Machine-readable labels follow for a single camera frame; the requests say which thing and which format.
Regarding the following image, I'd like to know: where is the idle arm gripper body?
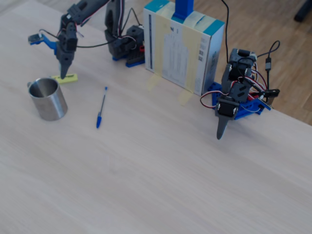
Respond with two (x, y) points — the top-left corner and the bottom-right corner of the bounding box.
(214, 96), (240, 120)

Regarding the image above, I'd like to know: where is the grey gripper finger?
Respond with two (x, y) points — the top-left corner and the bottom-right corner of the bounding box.
(62, 56), (74, 79)
(57, 54), (65, 79)

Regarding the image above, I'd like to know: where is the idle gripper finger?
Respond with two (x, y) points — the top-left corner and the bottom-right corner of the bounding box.
(216, 116), (225, 140)
(222, 117), (231, 138)

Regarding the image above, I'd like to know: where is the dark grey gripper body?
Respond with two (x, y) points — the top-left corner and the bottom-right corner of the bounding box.
(56, 33), (78, 60)

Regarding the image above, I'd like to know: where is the yellow highlighter with black cap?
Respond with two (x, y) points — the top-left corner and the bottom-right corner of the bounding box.
(51, 73), (78, 85)

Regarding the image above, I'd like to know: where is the blue robot arm base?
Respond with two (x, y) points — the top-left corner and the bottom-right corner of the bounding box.
(112, 55), (146, 68)

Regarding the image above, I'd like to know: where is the silver metal cup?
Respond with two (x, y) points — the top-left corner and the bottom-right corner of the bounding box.
(26, 77), (68, 121)

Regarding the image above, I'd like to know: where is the blue ballpoint pen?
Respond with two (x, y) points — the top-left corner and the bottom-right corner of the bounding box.
(96, 86), (108, 129)

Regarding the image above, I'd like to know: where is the masking tape strip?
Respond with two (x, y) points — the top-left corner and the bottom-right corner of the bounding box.
(177, 88), (195, 107)
(146, 73), (161, 92)

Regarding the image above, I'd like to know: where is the white and teal cardboard box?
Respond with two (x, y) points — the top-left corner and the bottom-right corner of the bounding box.
(143, 0), (225, 97)

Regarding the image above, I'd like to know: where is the black furniture foot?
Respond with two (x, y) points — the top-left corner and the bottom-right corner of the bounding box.
(293, 0), (312, 23)

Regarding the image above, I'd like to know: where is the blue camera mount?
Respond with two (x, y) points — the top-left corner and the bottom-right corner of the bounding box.
(41, 36), (59, 56)

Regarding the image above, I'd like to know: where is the black camera cable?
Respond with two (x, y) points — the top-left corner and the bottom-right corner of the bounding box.
(39, 29), (115, 49)

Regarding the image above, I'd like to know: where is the red white black wire loop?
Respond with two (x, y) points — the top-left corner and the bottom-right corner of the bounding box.
(199, 91), (221, 110)

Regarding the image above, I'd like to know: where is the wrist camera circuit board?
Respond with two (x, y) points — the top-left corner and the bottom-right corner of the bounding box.
(28, 33), (46, 45)

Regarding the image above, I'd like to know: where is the idle arm servo wire bundle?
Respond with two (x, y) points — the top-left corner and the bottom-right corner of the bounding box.
(243, 69), (269, 98)

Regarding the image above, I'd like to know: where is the black cable with inline adapter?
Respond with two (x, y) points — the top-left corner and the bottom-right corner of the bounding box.
(257, 40), (281, 98)

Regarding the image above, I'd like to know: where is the black cable from overhead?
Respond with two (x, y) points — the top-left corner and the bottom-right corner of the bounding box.
(220, 0), (230, 65)

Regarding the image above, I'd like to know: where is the blue camera post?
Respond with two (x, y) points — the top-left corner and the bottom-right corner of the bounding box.
(172, 0), (195, 24)

